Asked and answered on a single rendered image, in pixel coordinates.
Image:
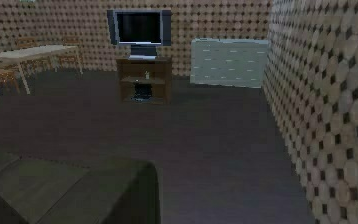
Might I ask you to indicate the black box on shelf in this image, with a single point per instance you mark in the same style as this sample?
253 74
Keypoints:
142 92

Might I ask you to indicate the small pale bottle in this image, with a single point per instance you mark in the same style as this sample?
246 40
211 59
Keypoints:
147 75

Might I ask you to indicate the dark brown television stand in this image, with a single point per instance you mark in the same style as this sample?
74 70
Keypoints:
127 70

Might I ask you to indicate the pale green chest of drawers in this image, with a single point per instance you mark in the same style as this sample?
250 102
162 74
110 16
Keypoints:
229 62

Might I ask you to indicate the black flat television set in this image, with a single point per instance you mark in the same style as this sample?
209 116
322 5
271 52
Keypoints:
139 28

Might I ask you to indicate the brown wooden chair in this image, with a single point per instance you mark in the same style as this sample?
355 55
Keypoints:
70 59
0 77
30 42

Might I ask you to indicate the dark olive green sofa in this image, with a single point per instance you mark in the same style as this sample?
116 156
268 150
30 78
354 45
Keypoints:
70 193

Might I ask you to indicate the pale wooden dining table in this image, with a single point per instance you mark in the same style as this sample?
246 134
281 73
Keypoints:
27 52

